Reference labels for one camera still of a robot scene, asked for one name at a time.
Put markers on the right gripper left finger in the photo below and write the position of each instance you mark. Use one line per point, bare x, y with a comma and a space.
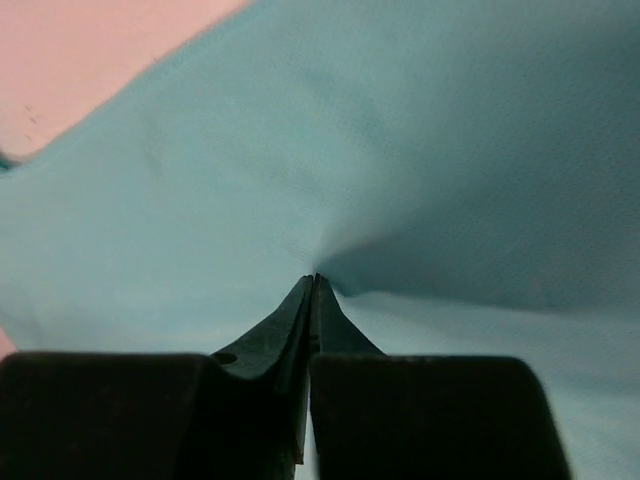
239, 413

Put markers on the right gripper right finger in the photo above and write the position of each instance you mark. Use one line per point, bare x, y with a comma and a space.
380, 416

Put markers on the teal t-shirt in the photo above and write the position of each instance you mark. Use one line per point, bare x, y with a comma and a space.
465, 173

